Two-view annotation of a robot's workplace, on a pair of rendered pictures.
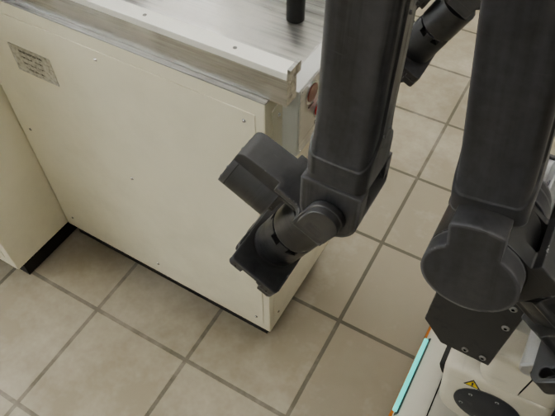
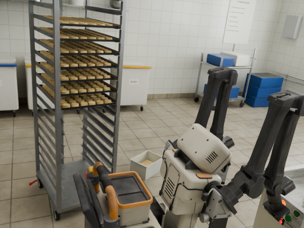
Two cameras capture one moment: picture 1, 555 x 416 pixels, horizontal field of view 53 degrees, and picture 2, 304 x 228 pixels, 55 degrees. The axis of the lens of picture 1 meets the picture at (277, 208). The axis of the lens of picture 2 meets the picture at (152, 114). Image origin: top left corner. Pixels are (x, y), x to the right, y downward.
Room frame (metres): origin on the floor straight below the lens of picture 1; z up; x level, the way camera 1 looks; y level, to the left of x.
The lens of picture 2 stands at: (0.89, -1.48, 1.65)
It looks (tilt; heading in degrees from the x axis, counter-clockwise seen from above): 20 degrees down; 125
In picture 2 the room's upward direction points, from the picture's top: 6 degrees clockwise
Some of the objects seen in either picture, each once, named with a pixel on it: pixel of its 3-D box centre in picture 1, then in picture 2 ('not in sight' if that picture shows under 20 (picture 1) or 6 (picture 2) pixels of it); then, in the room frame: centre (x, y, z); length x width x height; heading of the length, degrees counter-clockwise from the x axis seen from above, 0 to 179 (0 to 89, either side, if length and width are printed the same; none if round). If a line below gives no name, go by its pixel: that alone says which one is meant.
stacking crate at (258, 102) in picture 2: not in sight; (259, 99); (-0.65, 4.45, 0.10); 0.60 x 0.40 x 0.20; 58
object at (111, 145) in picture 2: not in sight; (96, 130); (-0.81, 0.12, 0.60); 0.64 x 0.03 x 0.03; 162
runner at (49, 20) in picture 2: not in sight; (46, 19); (-0.94, -0.26, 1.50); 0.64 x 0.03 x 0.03; 162
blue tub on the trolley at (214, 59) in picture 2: not in sight; (219, 59); (-1.24, 3.46, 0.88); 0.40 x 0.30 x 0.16; 154
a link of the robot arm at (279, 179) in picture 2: not in sight; (282, 144); (0.70, -0.28, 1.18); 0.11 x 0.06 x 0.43; 149
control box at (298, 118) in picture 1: (324, 82); (283, 209); (0.76, -0.08, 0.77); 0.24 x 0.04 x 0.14; 150
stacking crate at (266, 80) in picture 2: not in sight; (264, 79); (-0.65, 4.45, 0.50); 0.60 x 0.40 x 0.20; 63
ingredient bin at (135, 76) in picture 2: not in sight; (128, 85); (-2.19, 2.10, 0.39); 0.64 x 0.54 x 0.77; 148
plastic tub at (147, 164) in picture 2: not in sight; (146, 164); (-0.66, 0.72, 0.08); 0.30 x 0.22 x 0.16; 90
